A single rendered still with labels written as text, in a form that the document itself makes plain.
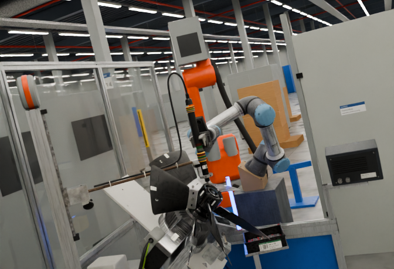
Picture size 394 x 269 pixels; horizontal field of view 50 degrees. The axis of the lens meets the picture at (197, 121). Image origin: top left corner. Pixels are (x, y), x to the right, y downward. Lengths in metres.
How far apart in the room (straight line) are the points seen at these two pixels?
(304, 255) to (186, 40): 4.10
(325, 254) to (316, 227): 0.17
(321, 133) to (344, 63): 0.63
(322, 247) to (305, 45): 1.86
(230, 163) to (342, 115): 2.61
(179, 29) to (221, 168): 2.06
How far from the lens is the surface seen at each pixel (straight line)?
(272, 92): 10.05
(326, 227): 2.50
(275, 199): 2.77
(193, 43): 6.06
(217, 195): 2.07
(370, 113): 3.82
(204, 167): 2.14
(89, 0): 9.21
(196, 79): 6.12
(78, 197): 2.04
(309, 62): 3.79
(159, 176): 1.91
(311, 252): 2.59
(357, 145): 2.38
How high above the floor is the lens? 1.70
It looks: 4 degrees down
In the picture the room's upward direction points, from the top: 13 degrees counter-clockwise
